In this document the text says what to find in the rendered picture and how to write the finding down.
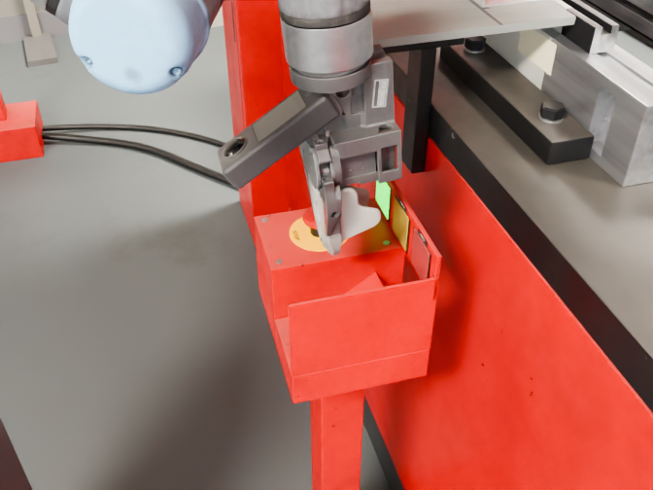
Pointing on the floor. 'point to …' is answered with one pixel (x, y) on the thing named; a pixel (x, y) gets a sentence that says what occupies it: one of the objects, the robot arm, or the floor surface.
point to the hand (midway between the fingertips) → (326, 245)
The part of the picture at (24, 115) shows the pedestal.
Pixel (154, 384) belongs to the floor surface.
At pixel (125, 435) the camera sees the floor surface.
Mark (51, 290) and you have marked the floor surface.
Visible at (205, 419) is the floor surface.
